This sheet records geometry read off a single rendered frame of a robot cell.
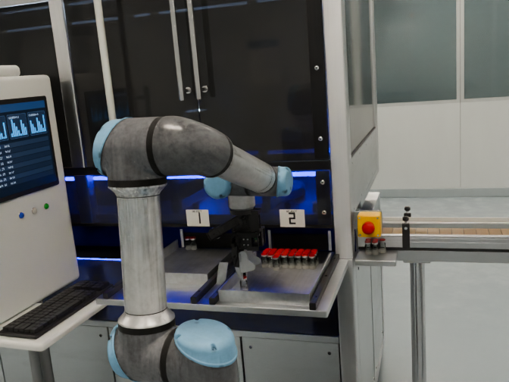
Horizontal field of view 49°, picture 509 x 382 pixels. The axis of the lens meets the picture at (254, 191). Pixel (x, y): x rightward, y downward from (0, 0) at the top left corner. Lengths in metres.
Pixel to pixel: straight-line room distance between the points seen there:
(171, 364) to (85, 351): 1.32
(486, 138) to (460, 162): 0.36
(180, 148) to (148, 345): 0.40
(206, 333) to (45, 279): 1.04
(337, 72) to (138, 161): 0.87
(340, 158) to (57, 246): 1.03
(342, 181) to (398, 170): 4.68
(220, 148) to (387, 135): 5.39
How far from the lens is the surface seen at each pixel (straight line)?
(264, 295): 1.56
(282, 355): 2.07
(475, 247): 1.96
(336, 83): 1.77
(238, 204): 1.54
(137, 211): 1.11
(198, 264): 1.92
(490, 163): 6.47
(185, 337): 1.11
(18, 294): 1.98
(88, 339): 2.40
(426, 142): 6.41
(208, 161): 1.06
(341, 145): 1.78
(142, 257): 1.12
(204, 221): 1.97
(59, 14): 2.15
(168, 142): 1.04
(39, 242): 2.03
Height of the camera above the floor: 1.50
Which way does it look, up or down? 12 degrees down
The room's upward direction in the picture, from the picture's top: 5 degrees counter-clockwise
